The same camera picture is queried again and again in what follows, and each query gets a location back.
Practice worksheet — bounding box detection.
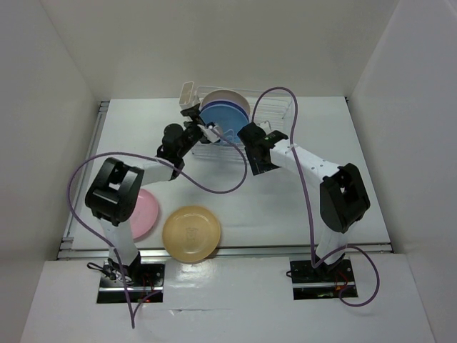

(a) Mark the blue plate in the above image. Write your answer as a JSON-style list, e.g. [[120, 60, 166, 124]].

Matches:
[[200, 104, 248, 144]]

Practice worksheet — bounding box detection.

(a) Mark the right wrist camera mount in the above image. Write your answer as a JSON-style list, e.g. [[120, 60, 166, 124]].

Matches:
[[257, 121, 272, 134]]

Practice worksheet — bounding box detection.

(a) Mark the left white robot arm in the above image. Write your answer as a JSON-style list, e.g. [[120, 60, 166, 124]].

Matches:
[[85, 105, 221, 285]]

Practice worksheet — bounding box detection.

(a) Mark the pink plate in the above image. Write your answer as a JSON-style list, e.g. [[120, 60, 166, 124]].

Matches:
[[129, 189, 159, 239]]

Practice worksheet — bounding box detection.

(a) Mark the white cutlery holder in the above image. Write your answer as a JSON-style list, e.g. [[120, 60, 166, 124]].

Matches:
[[179, 81, 199, 110]]

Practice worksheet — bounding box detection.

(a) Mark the cream plate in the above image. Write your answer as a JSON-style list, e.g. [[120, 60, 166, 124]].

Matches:
[[201, 89, 251, 115]]

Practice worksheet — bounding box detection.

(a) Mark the orange plate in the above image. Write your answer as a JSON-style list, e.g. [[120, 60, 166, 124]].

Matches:
[[162, 205, 221, 264]]

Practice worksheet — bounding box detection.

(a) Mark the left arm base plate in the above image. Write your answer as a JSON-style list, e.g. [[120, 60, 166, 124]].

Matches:
[[96, 259, 167, 304]]

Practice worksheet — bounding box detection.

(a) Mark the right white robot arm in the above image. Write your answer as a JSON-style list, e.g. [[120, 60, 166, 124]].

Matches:
[[238, 123, 371, 281]]

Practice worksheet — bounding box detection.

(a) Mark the purple plate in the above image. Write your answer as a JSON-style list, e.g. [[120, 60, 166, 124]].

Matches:
[[201, 99, 248, 119]]

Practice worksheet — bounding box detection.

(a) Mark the white wire dish rack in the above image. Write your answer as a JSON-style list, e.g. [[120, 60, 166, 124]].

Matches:
[[191, 86, 294, 164]]

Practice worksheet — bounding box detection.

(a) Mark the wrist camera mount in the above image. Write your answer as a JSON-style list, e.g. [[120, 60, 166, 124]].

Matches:
[[257, 121, 272, 134], [198, 124, 223, 144]]

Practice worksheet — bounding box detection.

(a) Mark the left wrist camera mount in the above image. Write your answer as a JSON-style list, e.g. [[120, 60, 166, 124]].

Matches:
[[198, 124, 223, 144]]

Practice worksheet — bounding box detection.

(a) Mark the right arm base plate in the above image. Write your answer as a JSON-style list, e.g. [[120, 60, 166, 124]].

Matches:
[[286, 259, 358, 300]]

